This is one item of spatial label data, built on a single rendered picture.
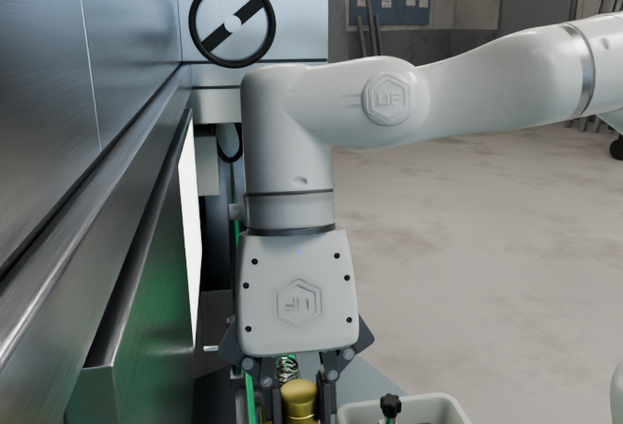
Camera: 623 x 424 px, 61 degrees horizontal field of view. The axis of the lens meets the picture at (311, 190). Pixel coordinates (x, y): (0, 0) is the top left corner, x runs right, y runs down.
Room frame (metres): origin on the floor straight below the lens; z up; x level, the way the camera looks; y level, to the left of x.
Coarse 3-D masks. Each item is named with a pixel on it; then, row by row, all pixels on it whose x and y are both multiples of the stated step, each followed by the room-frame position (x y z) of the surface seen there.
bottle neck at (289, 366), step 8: (280, 360) 0.51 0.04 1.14; (288, 360) 0.51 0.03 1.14; (296, 360) 0.50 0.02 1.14; (280, 368) 0.51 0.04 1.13; (288, 368) 0.51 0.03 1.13; (296, 368) 0.49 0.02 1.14; (280, 376) 0.48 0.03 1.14; (288, 376) 0.48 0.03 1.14; (296, 376) 0.49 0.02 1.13; (280, 384) 0.48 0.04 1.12
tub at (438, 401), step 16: (400, 400) 0.80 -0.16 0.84; (416, 400) 0.81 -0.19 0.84; (432, 400) 0.81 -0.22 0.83; (448, 400) 0.81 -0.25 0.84; (352, 416) 0.79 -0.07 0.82; (368, 416) 0.79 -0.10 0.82; (384, 416) 0.79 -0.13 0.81; (400, 416) 0.80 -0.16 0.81; (416, 416) 0.80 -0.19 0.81; (432, 416) 0.81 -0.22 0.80; (448, 416) 0.80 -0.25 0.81; (464, 416) 0.76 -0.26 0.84
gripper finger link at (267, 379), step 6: (264, 360) 0.38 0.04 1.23; (270, 360) 0.38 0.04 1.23; (264, 366) 0.38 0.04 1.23; (270, 366) 0.38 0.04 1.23; (264, 372) 0.37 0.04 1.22; (270, 372) 0.37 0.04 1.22; (264, 378) 0.37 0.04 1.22; (270, 378) 0.37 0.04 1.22; (264, 384) 0.37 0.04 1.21; (270, 384) 0.37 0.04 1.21
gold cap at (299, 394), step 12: (288, 384) 0.39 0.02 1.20; (300, 384) 0.39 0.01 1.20; (312, 384) 0.39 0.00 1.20; (288, 396) 0.38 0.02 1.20; (300, 396) 0.38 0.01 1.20; (312, 396) 0.38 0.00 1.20; (288, 408) 0.37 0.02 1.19; (300, 408) 0.37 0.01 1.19; (312, 408) 0.37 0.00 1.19; (288, 420) 0.37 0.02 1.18; (300, 420) 0.37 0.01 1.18; (312, 420) 0.37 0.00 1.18
